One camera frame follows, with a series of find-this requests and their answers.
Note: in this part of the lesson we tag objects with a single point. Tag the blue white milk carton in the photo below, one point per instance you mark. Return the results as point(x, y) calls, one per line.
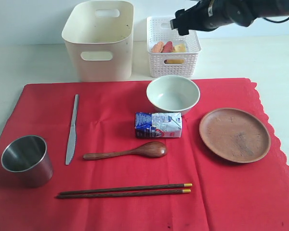
point(158, 125)

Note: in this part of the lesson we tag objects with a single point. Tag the white perforated basket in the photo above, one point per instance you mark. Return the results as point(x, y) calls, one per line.
point(158, 29)

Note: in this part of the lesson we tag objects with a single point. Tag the fried chicken nugget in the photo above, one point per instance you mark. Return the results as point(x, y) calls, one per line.
point(158, 47)

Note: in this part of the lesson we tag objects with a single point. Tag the red table cloth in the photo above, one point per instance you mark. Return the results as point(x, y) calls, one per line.
point(224, 197)

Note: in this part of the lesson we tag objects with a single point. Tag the cream plastic bin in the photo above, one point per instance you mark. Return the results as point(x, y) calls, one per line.
point(99, 39)

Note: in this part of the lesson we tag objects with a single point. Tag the dark wooden chopstick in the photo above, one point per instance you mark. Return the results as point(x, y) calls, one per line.
point(132, 188)
point(124, 194)

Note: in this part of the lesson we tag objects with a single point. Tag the brown wooden spoon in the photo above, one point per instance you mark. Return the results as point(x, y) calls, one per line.
point(153, 149)

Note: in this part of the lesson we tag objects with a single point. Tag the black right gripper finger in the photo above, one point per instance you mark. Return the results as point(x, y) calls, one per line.
point(181, 13)
point(178, 23)

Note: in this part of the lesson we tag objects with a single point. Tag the white ceramic bowl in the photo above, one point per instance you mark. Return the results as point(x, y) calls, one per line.
point(173, 93)

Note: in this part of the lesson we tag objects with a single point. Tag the brown wooden plate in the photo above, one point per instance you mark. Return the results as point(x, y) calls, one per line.
point(235, 135)

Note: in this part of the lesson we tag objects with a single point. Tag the yellow lemon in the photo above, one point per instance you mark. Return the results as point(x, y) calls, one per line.
point(174, 61)

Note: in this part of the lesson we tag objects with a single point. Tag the upper dark wooden chopstick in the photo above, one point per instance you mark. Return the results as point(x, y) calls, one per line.
point(132, 188)

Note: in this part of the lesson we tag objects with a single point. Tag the lower dark wooden chopstick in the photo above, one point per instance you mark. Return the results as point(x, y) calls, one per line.
point(124, 194)

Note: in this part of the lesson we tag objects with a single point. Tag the steel table knife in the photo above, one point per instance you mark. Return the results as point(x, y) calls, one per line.
point(71, 144)

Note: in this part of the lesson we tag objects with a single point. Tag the yellow cheese wedge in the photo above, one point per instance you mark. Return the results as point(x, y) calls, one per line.
point(180, 48)

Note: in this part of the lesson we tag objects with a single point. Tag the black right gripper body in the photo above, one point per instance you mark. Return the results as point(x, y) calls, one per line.
point(207, 15)

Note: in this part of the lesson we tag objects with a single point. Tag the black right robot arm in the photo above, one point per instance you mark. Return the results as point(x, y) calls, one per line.
point(244, 12)

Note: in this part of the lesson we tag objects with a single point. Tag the stainless steel cup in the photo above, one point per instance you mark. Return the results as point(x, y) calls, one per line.
point(27, 157)

